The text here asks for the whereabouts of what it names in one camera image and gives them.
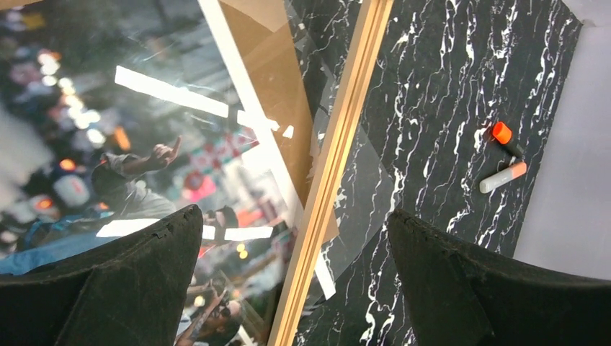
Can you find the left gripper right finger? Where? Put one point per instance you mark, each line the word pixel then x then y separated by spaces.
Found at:
pixel 458 293

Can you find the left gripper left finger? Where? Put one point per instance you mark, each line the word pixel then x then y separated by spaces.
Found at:
pixel 130 291

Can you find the printed colour photo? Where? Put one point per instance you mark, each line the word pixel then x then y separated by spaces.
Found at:
pixel 116 114

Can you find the brown cardboard backing board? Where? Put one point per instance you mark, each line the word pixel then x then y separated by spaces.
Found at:
pixel 271 39

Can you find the wooden picture frame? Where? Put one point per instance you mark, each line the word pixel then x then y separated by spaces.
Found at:
pixel 345 115

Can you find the grey marker salmon cap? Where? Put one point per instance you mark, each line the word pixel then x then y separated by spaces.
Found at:
pixel 502 177

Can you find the black marker orange cap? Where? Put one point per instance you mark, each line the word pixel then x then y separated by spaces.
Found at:
pixel 508 141

